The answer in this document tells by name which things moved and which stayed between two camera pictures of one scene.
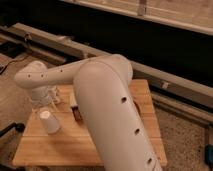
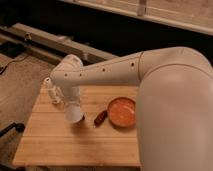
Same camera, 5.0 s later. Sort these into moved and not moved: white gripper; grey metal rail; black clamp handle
Moved: white gripper
Not moved: grey metal rail; black clamp handle
